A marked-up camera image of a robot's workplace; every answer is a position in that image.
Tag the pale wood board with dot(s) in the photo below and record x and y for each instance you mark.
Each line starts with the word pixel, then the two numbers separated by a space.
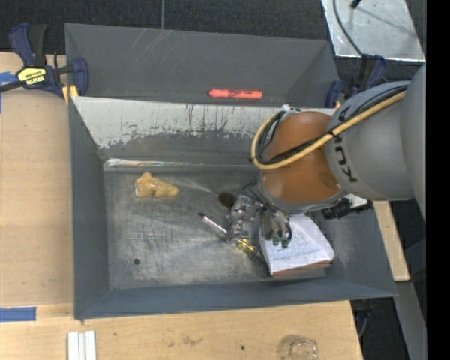
pixel 33 201

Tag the clear glass cup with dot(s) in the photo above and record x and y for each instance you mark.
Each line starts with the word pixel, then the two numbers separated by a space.
pixel 298 348

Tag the orange-red marker pen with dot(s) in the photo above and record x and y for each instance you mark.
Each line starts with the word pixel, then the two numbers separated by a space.
pixel 235 94

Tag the yellow crumpled sponge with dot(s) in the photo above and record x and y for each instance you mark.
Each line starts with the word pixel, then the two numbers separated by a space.
pixel 153 188

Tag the yellow clear glass piece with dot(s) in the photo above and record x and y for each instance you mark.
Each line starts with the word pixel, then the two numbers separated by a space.
pixel 247 246

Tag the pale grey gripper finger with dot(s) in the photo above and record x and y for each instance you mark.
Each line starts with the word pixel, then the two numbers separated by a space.
pixel 213 224

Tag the grey metal bin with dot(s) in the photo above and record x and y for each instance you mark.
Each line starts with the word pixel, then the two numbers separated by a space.
pixel 180 238

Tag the white printed paper pad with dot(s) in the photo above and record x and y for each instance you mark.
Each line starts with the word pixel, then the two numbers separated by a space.
pixel 303 244

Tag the black cylinder on white bracket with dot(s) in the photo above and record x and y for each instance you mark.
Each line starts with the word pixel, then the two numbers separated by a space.
pixel 337 210

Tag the dark brown round object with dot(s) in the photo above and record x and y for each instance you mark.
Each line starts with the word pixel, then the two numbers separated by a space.
pixel 227 200

